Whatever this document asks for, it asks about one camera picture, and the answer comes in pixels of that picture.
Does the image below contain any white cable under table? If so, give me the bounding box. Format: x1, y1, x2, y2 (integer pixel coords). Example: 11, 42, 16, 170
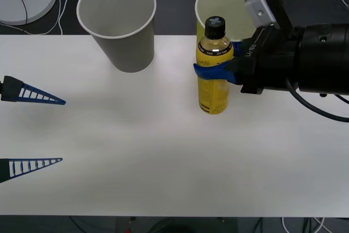
281, 216, 327, 233

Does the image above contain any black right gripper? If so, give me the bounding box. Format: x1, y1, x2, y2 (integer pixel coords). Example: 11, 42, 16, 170
192, 25, 300, 96

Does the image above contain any yellow bottle with black cap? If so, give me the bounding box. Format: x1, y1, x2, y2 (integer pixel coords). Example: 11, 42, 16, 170
196, 16, 235, 115

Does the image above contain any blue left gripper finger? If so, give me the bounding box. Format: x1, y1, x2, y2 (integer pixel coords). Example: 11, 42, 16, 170
1, 75, 67, 105
0, 157, 63, 184

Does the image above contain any grey plastic waste bin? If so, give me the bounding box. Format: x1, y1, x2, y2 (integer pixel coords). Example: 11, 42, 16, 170
76, 0, 158, 74

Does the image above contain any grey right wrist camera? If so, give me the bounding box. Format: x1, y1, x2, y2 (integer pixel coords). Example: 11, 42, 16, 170
244, 0, 297, 37

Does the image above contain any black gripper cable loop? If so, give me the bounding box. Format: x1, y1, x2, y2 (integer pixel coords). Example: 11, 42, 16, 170
285, 77, 349, 122

